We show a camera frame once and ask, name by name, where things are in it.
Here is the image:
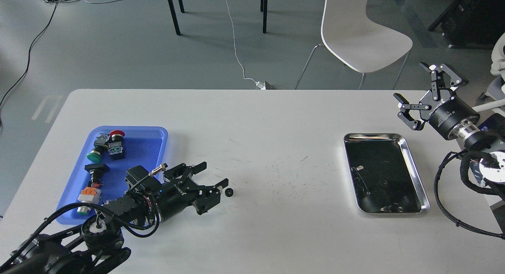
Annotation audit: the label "green push button switch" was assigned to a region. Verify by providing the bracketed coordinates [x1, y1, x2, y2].
[86, 133, 110, 163]

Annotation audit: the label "white office chair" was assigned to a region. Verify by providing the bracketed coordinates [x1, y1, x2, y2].
[473, 34, 505, 116]

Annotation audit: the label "small black gear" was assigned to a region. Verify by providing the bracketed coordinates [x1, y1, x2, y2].
[224, 188, 234, 198]

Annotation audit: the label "white plastic chair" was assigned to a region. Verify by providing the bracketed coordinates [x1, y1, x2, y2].
[320, 0, 413, 77]

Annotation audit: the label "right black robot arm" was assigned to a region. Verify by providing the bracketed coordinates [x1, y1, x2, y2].
[394, 62, 504, 199]

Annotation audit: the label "black floor cable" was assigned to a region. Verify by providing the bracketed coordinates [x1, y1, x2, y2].
[0, 0, 99, 126]

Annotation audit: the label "silver metal tray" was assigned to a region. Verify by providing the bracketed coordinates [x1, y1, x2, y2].
[343, 133, 430, 215]

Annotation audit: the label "black cabinet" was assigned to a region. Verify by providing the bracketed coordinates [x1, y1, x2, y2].
[428, 0, 505, 49]

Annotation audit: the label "orange grey push button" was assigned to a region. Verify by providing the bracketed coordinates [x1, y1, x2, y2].
[77, 186, 101, 215]

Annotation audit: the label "black selector switch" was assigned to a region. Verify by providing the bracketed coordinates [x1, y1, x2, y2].
[84, 163, 110, 188]

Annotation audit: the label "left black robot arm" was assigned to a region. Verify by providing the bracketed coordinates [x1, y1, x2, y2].
[1, 162, 234, 274]

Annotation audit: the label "white power cable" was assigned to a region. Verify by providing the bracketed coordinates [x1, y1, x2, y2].
[222, 0, 274, 90]

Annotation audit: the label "black table legs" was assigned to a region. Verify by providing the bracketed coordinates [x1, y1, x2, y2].
[165, 0, 269, 36]

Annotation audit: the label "red mushroom push button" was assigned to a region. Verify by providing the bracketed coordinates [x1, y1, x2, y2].
[108, 129, 125, 160]

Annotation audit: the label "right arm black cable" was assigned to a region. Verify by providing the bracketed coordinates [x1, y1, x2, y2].
[434, 150, 505, 240]

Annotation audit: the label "blue plastic tray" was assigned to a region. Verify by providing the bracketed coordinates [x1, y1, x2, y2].
[57, 126, 169, 208]

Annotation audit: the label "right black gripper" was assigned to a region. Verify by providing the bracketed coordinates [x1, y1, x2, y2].
[393, 62, 480, 140]

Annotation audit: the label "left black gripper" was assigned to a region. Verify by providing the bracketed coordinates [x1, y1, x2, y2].
[155, 162, 229, 222]

